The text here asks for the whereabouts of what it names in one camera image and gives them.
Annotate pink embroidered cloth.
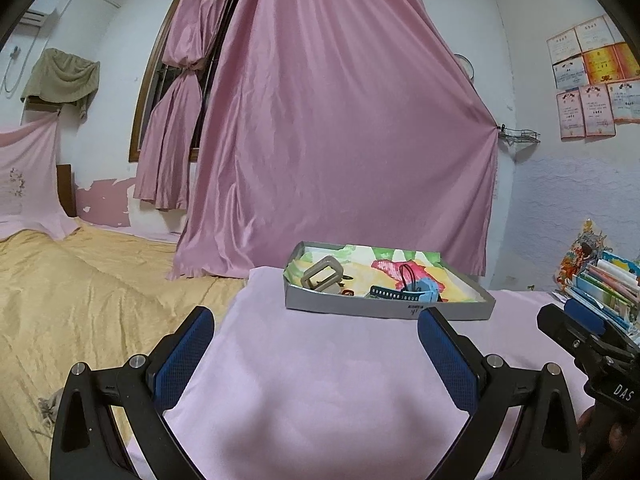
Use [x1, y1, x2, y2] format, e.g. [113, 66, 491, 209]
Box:
[0, 113, 78, 240]

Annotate brown wooden headboard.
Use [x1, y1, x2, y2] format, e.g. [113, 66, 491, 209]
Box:
[56, 164, 77, 218]

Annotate wooden window frame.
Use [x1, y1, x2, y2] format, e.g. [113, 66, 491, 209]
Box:
[128, 0, 238, 162]

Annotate stack of colourful books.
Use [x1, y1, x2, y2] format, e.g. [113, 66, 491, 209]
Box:
[553, 219, 639, 344]

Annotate black hair tie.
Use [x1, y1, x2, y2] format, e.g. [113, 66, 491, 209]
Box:
[398, 262, 426, 294]

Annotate large pink hanging curtain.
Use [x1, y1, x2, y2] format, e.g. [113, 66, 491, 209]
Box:
[172, 0, 498, 278]

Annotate pink table cloth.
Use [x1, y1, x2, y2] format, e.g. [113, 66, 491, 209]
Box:
[124, 264, 609, 480]

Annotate white air conditioner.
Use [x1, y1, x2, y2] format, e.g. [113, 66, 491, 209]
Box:
[18, 8, 55, 28]

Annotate blue smart watch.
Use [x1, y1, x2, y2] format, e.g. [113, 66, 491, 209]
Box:
[369, 278, 440, 304]

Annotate olive green hanging cloth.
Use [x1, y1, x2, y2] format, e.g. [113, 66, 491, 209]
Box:
[21, 48, 101, 122]

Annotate person's right hand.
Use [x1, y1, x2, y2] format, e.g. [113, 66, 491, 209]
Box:
[577, 402, 639, 469]

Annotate beige hair claw clip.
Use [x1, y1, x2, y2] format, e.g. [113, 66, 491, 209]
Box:
[300, 256, 354, 295]

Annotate pink window curtain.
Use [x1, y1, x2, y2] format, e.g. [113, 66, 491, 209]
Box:
[134, 0, 230, 210]

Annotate pink wall certificates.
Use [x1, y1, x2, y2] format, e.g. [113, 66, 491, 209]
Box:
[547, 14, 639, 141]

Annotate colourful floral tray liner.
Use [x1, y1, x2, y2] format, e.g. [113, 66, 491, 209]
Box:
[284, 244, 483, 304]

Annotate wall wire rack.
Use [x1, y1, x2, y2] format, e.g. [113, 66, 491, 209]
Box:
[498, 125, 540, 145]

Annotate yellow bed sheet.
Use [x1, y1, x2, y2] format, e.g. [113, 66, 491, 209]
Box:
[1, 223, 244, 479]

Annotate grey cardboard tray box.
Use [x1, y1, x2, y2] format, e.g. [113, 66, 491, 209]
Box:
[283, 242, 495, 321]

